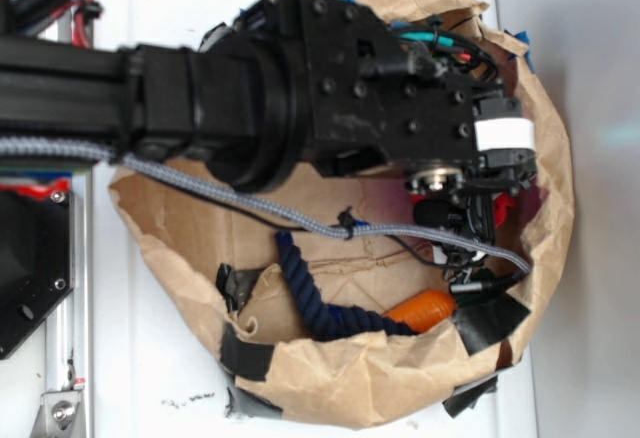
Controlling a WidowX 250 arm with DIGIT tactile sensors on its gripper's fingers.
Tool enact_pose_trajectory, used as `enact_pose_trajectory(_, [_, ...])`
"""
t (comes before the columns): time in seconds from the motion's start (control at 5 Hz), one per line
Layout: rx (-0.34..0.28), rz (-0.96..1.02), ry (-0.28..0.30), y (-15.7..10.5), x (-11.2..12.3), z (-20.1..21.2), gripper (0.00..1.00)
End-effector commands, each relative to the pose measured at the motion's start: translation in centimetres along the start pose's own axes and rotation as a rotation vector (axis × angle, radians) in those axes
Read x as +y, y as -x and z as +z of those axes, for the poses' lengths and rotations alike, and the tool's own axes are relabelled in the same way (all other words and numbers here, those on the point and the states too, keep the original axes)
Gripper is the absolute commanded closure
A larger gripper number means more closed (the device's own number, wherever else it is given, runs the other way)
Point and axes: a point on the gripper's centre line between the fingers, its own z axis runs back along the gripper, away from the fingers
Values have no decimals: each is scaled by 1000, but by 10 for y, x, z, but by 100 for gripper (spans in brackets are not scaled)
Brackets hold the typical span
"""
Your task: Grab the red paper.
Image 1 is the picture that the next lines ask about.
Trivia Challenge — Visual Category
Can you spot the black tape inner left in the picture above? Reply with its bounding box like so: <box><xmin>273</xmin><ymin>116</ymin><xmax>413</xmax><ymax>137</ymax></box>
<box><xmin>215</xmin><ymin>263</ymin><xmax>265</xmax><ymax>313</ymax></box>

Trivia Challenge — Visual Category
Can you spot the metal corner bracket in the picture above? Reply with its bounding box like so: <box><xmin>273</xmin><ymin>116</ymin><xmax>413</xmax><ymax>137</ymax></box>
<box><xmin>29</xmin><ymin>390</ymin><xmax>87</xmax><ymax>438</ymax></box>

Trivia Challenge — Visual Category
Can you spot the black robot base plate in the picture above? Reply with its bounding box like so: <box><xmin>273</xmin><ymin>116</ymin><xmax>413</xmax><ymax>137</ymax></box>
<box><xmin>1</xmin><ymin>190</ymin><xmax>72</xmax><ymax>360</ymax></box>

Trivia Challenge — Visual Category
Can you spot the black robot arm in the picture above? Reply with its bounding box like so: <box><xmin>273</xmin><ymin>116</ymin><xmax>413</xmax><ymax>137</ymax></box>
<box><xmin>1</xmin><ymin>0</ymin><xmax>537</xmax><ymax>198</ymax></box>

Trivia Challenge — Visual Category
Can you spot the black tape bottom right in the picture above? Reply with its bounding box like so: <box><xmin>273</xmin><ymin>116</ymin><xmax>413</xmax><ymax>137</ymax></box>
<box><xmin>442</xmin><ymin>374</ymin><xmax>498</xmax><ymax>418</ymax></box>

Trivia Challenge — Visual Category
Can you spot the brown paper bag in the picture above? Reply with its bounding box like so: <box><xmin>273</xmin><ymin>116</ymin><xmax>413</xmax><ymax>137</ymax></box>
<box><xmin>110</xmin><ymin>0</ymin><xmax>575</xmax><ymax>429</ymax></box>

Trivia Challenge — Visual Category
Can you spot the blue tape right edge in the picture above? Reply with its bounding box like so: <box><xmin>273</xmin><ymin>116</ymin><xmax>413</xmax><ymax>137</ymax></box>
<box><xmin>503</xmin><ymin>28</ymin><xmax>537</xmax><ymax>74</ymax></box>

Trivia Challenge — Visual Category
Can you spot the aluminium frame rail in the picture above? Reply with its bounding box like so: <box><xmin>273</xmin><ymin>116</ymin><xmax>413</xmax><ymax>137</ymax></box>
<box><xmin>43</xmin><ymin>0</ymin><xmax>95</xmax><ymax>438</ymax></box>

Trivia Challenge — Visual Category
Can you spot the black tape bottom left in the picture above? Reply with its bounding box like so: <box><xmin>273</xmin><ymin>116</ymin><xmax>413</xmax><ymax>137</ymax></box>
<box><xmin>220</xmin><ymin>324</ymin><xmax>275</xmax><ymax>382</ymax></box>

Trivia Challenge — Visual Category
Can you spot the orange toy carrot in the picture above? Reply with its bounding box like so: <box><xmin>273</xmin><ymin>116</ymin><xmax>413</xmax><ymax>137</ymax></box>
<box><xmin>383</xmin><ymin>288</ymin><xmax>494</xmax><ymax>334</ymax></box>

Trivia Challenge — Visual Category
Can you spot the red black wire bundle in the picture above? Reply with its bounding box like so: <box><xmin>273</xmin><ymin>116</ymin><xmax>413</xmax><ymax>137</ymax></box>
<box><xmin>9</xmin><ymin>0</ymin><xmax>104</xmax><ymax>49</ymax></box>

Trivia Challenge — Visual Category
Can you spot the black tape lower right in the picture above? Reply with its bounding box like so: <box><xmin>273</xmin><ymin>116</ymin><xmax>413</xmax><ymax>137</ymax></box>
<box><xmin>452</xmin><ymin>292</ymin><xmax>531</xmax><ymax>356</ymax></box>

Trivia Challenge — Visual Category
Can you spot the grey braided cable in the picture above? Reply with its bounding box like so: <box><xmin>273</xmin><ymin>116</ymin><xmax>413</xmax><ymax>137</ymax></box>
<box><xmin>0</xmin><ymin>137</ymin><xmax>532</xmax><ymax>279</ymax></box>

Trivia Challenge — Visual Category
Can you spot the black tape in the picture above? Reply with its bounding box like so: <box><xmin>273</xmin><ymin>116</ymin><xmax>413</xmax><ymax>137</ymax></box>
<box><xmin>452</xmin><ymin>292</ymin><xmax>531</xmax><ymax>356</ymax></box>
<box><xmin>442</xmin><ymin>374</ymin><xmax>498</xmax><ymax>418</ymax></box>
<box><xmin>220</xmin><ymin>324</ymin><xmax>275</xmax><ymax>382</ymax></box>
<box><xmin>215</xmin><ymin>263</ymin><xmax>265</xmax><ymax>313</ymax></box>

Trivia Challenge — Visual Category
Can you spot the dark blue rope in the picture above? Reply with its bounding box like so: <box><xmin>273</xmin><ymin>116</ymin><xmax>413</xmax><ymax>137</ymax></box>
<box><xmin>274</xmin><ymin>230</ymin><xmax>419</xmax><ymax>343</ymax></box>

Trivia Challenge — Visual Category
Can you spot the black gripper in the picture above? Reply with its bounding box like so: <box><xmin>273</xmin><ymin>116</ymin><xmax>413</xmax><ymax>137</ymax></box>
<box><xmin>299</xmin><ymin>0</ymin><xmax>537</xmax><ymax>198</ymax></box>

